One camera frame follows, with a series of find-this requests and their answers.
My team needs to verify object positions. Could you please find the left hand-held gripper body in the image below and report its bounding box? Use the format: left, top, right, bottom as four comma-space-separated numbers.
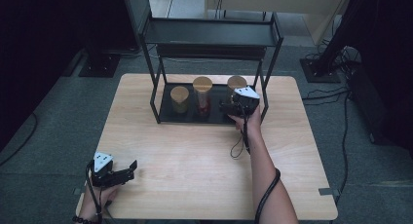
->
85, 151, 115, 188

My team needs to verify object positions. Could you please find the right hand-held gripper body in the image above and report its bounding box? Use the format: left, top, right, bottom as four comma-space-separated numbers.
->
227, 86, 261, 118

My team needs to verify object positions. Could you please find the dark-filled glass jar wooden lid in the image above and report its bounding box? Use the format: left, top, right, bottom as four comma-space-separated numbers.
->
226, 75, 248, 103

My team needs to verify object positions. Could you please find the red-filled glass jar wooden lid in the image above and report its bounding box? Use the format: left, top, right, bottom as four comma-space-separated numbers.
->
192, 75, 214, 118

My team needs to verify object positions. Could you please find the short green-filled jar wooden lid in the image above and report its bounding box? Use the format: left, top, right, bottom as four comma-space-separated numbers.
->
169, 85, 191, 115

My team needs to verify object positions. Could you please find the black metal two-tier rack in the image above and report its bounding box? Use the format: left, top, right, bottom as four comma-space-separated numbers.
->
138, 12, 284, 129

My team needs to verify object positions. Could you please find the person's right hand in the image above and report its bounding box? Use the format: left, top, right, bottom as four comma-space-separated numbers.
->
228, 105, 263, 140

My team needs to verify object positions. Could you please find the person's left hand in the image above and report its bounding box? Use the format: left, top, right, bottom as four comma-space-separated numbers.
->
78, 184, 121, 222

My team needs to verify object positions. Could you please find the black stand with slanted column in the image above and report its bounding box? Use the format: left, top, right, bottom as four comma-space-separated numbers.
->
299, 0, 372, 85

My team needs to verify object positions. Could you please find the black square stand base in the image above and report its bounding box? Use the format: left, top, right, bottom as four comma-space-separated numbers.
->
78, 52, 122, 79

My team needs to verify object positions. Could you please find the beige board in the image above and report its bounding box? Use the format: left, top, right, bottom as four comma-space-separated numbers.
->
204, 0, 354, 46

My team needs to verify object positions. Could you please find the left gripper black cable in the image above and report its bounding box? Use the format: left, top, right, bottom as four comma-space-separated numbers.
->
85, 160, 113, 224

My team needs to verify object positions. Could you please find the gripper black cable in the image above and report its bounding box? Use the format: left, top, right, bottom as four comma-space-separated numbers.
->
229, 110, 282, 224
85, 160, 113, 224

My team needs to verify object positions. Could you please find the dark beaded bracelet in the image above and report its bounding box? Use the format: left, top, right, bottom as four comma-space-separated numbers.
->
71, 215, 100, 224

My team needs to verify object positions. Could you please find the black floor cable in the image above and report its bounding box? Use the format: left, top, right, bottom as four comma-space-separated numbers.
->
0, 112, 39, 168
340, 93, 351, 199
301, 86, 351, 107

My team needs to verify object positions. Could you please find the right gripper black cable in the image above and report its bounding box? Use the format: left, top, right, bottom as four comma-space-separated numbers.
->
229, 110, 282, 224

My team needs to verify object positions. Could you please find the tangle of black cables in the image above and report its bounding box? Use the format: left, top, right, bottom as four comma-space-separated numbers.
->
319, 38, 362, 76

